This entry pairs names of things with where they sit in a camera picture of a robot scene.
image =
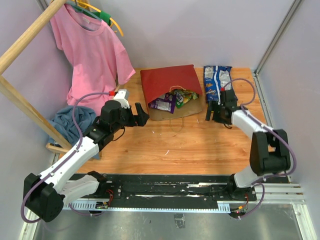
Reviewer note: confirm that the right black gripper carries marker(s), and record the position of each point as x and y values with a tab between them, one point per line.
216	118

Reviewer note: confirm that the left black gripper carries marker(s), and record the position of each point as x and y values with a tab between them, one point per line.
140	119

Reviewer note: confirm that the blue Doritos chip bag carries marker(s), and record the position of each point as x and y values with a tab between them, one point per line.
215	77

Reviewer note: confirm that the red paper bag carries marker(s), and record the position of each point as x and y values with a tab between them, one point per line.
162	82

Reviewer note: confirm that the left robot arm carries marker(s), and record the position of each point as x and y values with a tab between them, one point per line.
47	193

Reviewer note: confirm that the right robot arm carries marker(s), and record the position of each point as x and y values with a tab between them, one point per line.
269	154

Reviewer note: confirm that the purple snack packet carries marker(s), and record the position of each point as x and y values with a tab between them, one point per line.
165	102

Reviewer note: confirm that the green snack packet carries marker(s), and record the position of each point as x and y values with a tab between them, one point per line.
184	96

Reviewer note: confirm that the pink t-shirt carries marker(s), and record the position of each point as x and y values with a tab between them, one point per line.
100	61

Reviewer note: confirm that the blue cloth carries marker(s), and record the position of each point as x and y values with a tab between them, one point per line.
64	124

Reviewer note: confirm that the wooden clothes rack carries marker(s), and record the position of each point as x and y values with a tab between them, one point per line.
41	74

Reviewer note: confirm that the green hanger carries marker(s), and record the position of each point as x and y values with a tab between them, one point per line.
103	16

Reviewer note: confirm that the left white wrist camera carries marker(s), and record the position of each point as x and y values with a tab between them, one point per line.
122	97

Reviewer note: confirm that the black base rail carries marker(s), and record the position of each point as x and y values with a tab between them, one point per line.
185	194

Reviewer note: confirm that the aluminium frame post right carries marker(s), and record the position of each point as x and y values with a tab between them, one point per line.
293	9

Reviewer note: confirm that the aluminium frame post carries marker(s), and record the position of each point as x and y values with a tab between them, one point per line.
293	9
42	4

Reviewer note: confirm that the aluminium frame post left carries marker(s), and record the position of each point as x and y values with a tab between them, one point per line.
42	4

